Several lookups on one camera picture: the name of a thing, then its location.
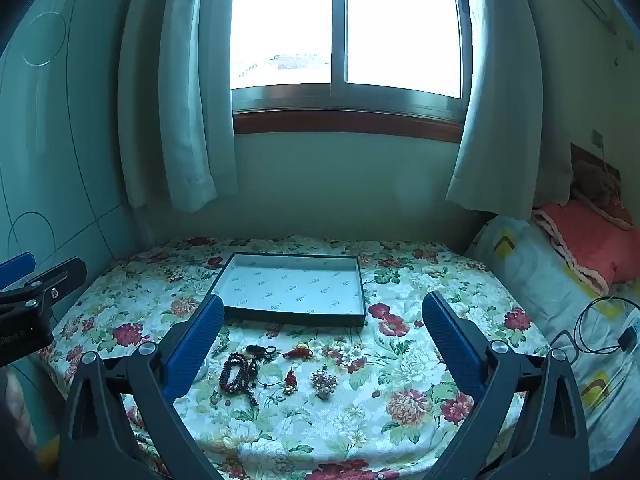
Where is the pale wardrobe with circle lines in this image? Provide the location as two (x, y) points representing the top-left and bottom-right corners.
(0, 0), (151, 281)

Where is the white quilt with yellow pattern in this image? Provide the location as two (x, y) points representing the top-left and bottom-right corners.
(462, 215), (640, 471)

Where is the brown stuffed toy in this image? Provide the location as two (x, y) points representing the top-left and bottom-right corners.
(570, 157), (633, 231)

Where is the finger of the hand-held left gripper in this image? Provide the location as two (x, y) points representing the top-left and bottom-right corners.
(0, 253), (37, 291)
(0, 257), (89, 320)

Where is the gold pearl brooch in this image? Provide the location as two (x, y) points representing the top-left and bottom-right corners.
(310, 367), (336, 401)

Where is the window with wooden sill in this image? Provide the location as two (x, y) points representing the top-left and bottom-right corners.
(227, 0), (473, 148)

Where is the black charger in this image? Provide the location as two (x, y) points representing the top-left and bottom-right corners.
(617, 327), (640, 356)

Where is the green tray with white lining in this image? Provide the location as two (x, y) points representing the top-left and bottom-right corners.
(207, 251), (369, 329)

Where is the pale curtain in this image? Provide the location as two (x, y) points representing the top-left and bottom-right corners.
(445, 0), (546, 221)
(117, 0), (240, 213)

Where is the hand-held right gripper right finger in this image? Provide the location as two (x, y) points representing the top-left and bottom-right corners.
(421, 290), (592, 480)

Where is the black cable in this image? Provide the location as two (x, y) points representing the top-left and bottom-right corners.
(550, 296), (640, 361)

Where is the orange pillow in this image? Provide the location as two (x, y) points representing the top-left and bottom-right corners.
(531, 199), (640, 296)

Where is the dark red bead necklace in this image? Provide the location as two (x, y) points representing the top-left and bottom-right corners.
(218, 351), (261, 407)

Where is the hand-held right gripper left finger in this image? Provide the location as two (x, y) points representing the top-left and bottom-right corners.
(59, 294), (226, 480)

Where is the red tassel gold ingot charm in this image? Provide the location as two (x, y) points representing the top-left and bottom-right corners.
(281, 342), (316, 361)

